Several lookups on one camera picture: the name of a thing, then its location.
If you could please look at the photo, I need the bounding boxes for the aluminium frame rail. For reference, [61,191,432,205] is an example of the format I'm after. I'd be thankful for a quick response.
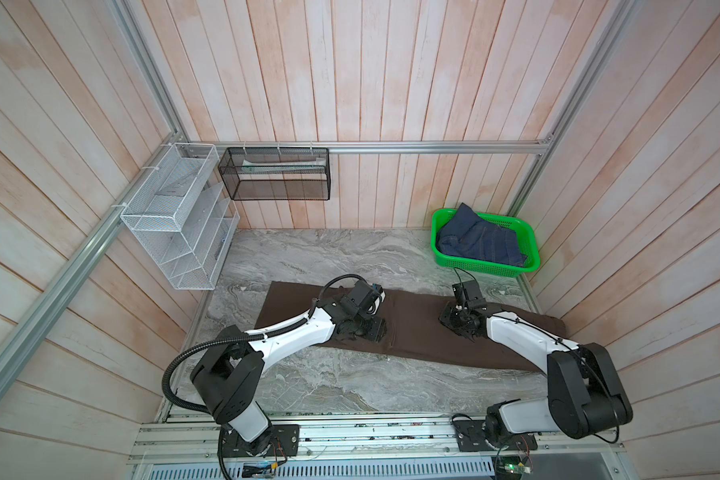
[502,1,644,217]
[0,0,187,430]

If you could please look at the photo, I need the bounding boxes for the white wire mesh shelf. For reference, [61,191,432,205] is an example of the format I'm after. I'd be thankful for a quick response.
[121,143,240,291]

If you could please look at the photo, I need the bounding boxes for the brown corduroy trousers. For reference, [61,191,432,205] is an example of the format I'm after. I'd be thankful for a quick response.
[255,282,538,372]

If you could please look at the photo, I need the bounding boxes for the blue denim jeans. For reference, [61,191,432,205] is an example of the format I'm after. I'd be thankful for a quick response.
[435,203,527,267]

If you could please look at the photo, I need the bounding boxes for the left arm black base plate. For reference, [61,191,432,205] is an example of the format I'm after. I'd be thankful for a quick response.
[218,423,300,459]

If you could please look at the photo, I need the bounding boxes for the green plastic basket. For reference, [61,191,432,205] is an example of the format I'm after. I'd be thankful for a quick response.
[430,204,541,278]

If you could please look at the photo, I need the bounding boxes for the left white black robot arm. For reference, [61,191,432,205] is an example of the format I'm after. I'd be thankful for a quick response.
[161,273,386,479]

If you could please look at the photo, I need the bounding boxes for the horizontal aluminium wall rail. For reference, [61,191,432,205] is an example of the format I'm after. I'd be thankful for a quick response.
[213,140,550,155]

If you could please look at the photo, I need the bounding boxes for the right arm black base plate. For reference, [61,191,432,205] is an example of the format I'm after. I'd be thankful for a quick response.
[451,416,538,453]

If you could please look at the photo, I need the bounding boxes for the black wire mesh basket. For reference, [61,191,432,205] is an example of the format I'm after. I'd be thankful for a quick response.
[218,146,332,201]

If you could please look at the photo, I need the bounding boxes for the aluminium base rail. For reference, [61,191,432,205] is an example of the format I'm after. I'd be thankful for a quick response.
[127,409,637,479]

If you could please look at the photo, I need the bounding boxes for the left aluminium frame rail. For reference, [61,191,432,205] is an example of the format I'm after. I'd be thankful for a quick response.
[0,0,187,430]

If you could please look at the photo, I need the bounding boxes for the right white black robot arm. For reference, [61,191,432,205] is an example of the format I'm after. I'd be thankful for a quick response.
[439,275,634,449]

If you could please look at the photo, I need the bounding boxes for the right aluminium frame rail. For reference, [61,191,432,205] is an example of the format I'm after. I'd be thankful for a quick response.
[502,1,644,217]

